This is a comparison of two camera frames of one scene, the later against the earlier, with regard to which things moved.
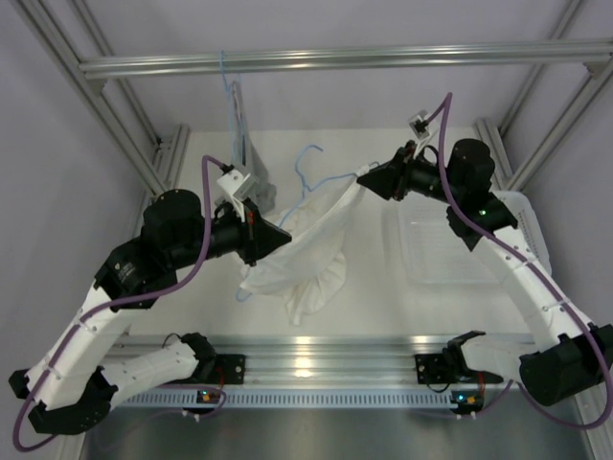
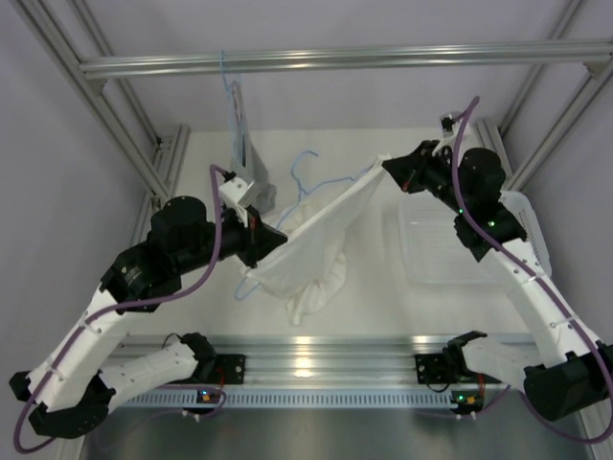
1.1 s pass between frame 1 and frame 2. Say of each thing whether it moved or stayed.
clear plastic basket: stayed
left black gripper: stayed
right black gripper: moved
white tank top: stayed
